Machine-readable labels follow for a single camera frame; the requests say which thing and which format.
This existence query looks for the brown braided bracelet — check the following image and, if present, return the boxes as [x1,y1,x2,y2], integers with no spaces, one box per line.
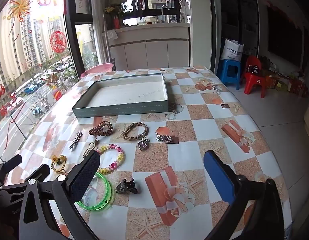
[123,122,150,142]

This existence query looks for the beige hair clip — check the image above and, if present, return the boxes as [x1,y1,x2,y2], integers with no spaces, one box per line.
[83,139,99,158]

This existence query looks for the silver heart brooch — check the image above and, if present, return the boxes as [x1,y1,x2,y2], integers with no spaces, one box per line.
[156,133,173,144]

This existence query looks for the red vase with flowers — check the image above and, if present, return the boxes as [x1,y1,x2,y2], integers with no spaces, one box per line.
[104,3,125,30]

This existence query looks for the silver barrette hair clip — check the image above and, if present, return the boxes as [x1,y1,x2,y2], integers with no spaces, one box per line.
[69,132,83,151]

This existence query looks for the pink yellow spiral bracelet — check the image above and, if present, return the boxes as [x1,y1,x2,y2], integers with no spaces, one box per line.
[95,143,126,176]

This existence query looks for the red plastic child chair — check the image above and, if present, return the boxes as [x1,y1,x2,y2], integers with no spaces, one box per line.
[243,55,266,98]

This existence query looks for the silver heart pendant charm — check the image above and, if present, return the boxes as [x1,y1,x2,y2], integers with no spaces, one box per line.
[137,137,150,151]

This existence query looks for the brown spiral hair tie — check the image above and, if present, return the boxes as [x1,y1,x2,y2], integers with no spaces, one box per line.
[88,120,114,138]

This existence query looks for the green translucent bangle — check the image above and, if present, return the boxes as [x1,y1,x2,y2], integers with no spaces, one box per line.
[76,172,112,211]

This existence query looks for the white shopping bag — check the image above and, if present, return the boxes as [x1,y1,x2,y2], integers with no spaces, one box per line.
[221,39,244,62]

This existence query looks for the green shallow tray box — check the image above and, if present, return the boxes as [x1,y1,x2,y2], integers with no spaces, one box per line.
[72,73,169,118]

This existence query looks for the pink plastic basin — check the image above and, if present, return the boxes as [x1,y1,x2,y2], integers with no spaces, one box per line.
[80,63,114,79]

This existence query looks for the white cabinet counter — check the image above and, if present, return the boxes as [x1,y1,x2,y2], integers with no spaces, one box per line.
[105,23,190,70]

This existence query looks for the blue plastic stool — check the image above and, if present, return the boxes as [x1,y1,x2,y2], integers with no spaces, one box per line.
[217,60,241,90]

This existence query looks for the yellow flower hair tie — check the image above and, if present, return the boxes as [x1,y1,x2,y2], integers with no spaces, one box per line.
[50,154,68,175]

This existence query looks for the checkered printed tablecloth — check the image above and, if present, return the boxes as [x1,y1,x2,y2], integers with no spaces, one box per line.
[5,65,293,240]

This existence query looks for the black claw hair clip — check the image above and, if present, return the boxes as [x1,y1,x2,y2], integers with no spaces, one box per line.
[116,178,138,194]

